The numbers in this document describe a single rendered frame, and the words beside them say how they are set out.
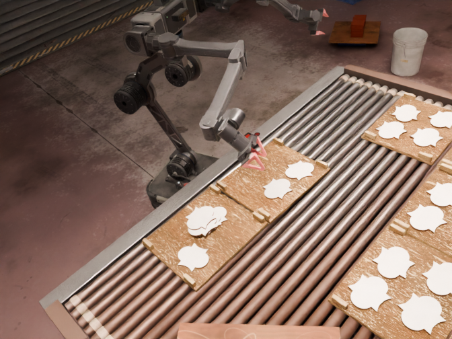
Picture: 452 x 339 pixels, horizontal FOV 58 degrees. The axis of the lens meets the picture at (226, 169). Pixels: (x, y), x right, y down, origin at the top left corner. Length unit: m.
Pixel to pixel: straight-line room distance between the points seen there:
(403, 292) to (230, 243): 0.65
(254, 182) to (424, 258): 0.76
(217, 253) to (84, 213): 1.95
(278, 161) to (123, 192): 1.78
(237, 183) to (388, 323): 0.86
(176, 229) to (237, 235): 0.27
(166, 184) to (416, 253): 1.88
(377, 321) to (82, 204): 2.60
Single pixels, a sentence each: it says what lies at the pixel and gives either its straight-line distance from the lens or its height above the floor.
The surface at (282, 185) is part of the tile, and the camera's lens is 1.85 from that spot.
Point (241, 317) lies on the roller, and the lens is 1.52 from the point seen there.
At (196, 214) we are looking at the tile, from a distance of 1.76.
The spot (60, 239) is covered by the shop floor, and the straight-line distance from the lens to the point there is 3.36.
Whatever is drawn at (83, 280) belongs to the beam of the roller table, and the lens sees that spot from 1.81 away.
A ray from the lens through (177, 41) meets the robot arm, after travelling 1.93.
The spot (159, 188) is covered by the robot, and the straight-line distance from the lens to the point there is 3.01.
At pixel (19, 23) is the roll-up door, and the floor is 0.50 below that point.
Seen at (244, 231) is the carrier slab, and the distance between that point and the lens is 1.71.
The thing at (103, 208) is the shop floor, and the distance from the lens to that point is 3.40.
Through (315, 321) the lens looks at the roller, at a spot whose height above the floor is 0.92.
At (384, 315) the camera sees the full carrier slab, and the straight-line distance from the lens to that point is 1.52.
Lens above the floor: 2.27
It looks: 42 degrees down
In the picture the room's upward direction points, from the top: 12 degrees counter-clockwise
